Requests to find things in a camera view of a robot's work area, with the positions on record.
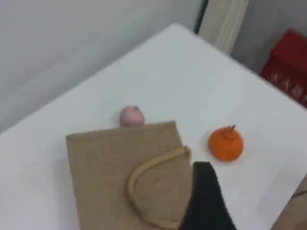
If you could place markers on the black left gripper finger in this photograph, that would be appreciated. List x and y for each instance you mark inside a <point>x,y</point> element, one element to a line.
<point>206,203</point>

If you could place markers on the brown jute tote bag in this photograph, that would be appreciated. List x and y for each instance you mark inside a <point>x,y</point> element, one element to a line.
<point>100,167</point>

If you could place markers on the orange tangerine toy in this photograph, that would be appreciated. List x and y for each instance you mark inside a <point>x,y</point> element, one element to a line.
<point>225,146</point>

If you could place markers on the pink peach toy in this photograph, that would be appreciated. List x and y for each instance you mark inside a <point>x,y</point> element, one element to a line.
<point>132,117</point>

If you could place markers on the red printed box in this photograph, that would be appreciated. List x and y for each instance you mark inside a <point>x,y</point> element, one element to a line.
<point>287,67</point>

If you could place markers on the white pleated curtain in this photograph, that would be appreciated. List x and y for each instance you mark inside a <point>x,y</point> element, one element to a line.
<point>225,24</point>

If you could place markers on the dark vertical post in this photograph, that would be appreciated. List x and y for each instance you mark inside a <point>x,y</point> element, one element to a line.
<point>201,14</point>

